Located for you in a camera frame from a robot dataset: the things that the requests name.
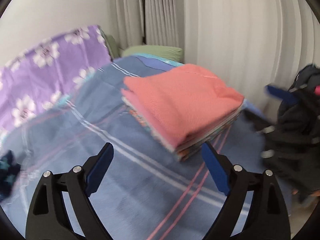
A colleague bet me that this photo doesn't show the purple floral pillow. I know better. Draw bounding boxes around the purple floral pillow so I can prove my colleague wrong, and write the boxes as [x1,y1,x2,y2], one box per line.
[1,25,111,138]

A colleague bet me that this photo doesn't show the navy star fleece blanket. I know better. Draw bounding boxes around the navy star fleece blanket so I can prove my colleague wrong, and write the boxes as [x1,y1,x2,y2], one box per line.
[0,150,21,202]

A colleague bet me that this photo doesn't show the black lamp stand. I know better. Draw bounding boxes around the black lamp stand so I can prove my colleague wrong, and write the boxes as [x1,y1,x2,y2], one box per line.
[142,0,146,44]

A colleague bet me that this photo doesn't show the green pillow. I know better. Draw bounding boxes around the green pillow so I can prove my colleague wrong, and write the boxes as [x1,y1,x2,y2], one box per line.
[101,34,183,62]

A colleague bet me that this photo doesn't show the blue plaid bed sheet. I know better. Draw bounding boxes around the blue plaid bed sheet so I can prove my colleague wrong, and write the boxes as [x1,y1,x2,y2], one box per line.
[0,53,293,240]

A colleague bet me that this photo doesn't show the white curtain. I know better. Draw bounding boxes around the white curtain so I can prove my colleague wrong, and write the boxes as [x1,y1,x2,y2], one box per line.
[111,0,319,113]

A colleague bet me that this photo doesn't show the salmon pink knit garment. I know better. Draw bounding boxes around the salmon pink knit garment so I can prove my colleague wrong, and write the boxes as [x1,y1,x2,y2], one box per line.
[121,64,245,140]

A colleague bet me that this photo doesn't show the stack of folded clothes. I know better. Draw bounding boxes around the stack of folded clothes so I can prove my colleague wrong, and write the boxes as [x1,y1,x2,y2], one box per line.
[121,94,245,162]

